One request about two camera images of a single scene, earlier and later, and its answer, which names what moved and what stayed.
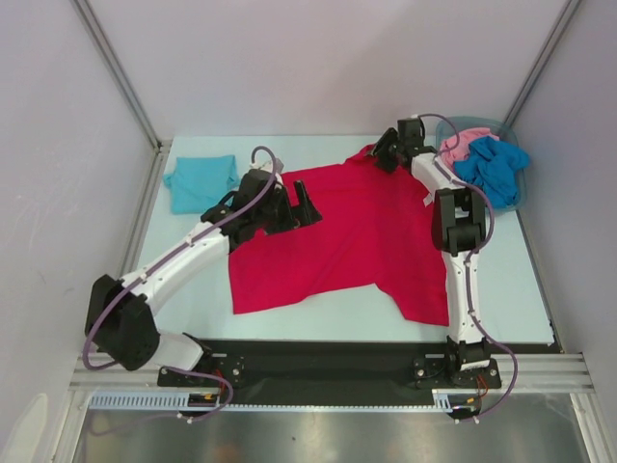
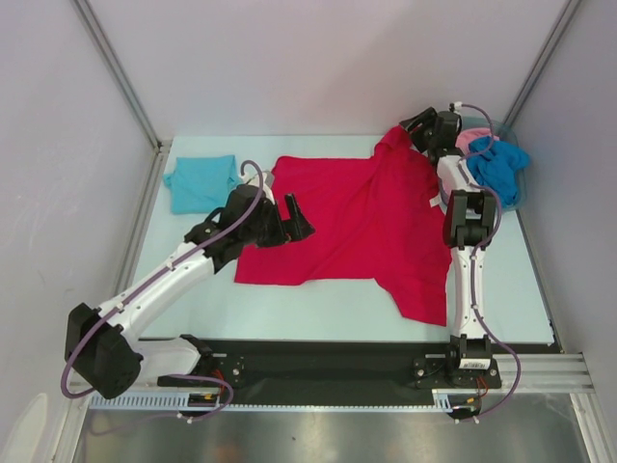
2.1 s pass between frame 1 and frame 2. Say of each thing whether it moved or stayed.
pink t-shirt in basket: stayed
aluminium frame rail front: stayed
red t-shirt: moved
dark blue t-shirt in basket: stayed
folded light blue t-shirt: stayed
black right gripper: moved
